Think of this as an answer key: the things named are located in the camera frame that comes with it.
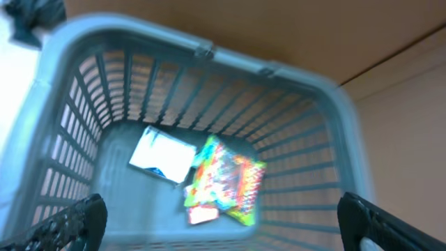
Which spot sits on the Haribo gummy candy bag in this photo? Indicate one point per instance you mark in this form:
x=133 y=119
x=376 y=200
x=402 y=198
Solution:
x=226 y=180

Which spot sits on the small red tissue pack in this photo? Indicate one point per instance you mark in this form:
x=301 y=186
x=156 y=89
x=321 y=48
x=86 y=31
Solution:
x=202 y=213

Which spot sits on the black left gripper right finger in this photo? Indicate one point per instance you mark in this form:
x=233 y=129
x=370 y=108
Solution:
x=359 y=219

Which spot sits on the white cardboard box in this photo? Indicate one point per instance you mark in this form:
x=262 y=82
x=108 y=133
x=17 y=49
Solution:
x=163 y=155

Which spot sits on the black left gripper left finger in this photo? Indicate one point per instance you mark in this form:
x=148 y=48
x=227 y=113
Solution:
x=80 y=226

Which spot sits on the grey plastic basket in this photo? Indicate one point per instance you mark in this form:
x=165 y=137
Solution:
x=101 y=79

